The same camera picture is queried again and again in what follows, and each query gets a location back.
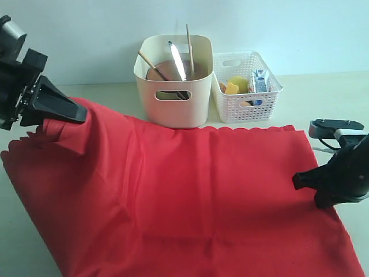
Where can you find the red scalloped cloth mat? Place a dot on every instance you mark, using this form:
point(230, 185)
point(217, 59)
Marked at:
point(119, 196)

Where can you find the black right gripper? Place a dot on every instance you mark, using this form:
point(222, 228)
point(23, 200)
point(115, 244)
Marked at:
point(349, 173)

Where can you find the blue white milk carton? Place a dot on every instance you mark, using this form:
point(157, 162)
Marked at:
point(259, 81)

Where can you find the orange fried nugget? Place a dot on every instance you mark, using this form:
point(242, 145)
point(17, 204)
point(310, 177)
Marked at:
point(222, 87)

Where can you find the white lattice plastic basket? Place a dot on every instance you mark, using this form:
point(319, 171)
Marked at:
point(228, 65)

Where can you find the cream plastic bin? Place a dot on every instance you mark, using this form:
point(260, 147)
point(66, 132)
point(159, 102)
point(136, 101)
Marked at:
point(180, 114)

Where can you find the wooden chopstick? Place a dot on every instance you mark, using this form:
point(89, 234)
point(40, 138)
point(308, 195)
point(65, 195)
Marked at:
point(182, 94)
point(190, 52)

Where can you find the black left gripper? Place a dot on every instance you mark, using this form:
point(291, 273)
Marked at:
point(21, 86)

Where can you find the brown wooden plate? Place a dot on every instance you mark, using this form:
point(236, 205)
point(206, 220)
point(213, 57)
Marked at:
point(169, 70)

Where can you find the silver table knife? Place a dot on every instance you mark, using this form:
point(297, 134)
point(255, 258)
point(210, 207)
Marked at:
point(178, 61)

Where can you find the yellow cheese wedge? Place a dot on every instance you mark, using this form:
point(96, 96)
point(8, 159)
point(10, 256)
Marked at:
point(232, 89)

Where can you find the brown egg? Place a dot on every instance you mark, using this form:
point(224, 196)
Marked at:
point(245, 104)

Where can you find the yellow lemon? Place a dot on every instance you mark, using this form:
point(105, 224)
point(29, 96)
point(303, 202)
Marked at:
point(241, 82)

